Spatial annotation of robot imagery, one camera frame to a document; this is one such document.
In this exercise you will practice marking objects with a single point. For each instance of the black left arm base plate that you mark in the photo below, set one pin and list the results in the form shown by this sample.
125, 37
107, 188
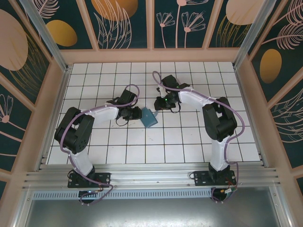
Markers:
101, 179

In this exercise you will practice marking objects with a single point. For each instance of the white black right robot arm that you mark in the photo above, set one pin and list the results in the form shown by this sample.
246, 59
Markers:
220, 123

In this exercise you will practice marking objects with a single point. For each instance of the aluminium corner post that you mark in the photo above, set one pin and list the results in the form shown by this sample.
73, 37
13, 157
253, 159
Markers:
251, 35
47, 40

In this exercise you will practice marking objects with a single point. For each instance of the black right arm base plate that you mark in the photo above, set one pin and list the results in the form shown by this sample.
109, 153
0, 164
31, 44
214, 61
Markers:
203, 179

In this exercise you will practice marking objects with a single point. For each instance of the grey metal panel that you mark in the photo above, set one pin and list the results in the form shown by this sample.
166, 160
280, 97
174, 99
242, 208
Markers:
151, 212

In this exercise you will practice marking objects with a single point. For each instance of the small controller board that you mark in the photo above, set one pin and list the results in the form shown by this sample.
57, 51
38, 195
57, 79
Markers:
228, 191
88, 193

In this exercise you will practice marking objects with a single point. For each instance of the teal leather card holder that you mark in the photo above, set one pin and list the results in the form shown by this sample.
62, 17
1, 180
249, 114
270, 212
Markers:
148, 118

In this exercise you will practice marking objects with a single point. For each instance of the aluminium side rail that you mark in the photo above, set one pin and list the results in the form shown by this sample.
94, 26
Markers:
61, 94
244, 94

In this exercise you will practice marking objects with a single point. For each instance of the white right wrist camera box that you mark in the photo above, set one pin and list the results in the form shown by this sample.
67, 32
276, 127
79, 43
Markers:
162, 92

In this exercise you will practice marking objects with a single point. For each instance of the aluminium mounting rail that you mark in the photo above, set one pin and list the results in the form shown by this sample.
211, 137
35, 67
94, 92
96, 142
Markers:
151, 176

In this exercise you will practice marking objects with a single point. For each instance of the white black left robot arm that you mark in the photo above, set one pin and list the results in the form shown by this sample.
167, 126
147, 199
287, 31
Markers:
75, 130

